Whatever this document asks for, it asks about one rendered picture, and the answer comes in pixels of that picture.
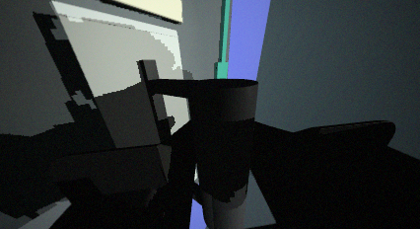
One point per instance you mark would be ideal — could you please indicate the cream square tile with dark square centre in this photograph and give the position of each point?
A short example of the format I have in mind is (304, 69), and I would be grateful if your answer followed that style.
(168, 9)

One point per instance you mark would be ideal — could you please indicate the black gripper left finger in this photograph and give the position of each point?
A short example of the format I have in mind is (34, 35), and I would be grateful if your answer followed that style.
(168, 167)

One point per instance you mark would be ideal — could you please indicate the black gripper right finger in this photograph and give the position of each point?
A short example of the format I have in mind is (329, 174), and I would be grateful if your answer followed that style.
(283, 162)

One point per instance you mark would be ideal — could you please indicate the green small trowel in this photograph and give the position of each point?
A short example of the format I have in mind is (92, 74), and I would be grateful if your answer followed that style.
(221, 67)

